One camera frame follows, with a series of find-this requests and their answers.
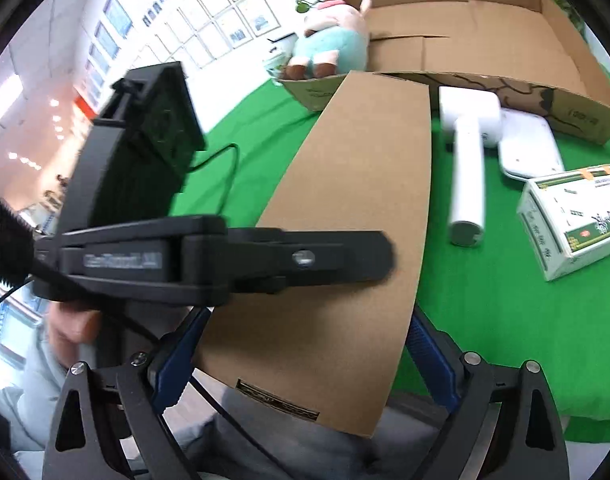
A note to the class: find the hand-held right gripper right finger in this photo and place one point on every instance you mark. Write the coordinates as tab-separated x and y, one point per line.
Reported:
435	360

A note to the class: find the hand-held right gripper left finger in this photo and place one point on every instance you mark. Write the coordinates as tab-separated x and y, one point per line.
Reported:
177	365

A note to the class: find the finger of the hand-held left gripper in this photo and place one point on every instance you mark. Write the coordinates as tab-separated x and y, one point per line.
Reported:
335	255

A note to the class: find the brown cardboard sheet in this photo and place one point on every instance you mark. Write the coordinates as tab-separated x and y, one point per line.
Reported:
345	170

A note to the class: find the white lint remover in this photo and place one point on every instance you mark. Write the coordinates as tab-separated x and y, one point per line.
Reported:
467	185

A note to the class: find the white and green medicine box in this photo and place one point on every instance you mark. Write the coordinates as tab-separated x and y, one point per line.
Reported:
570	225

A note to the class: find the white device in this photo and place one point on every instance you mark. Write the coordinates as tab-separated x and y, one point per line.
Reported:
527	145

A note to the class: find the cardboard box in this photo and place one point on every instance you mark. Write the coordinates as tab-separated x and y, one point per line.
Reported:
485	45

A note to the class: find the person's left forearm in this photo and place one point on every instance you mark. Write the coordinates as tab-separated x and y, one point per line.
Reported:
25	395

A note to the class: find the person's left hand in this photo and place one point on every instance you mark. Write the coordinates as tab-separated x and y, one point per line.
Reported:
72	327

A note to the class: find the green tablecloth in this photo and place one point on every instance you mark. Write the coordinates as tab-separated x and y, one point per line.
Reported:
485	335

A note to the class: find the person's grey clothing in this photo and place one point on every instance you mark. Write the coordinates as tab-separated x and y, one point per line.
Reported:
295	445

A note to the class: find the white patterned pot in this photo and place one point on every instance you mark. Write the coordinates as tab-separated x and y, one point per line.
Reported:
280	57

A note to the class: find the pink and teal plush toy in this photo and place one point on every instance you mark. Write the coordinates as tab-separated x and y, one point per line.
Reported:
330	40

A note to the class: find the wall of framed pictures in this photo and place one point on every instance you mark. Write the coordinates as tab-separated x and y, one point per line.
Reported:
220	25

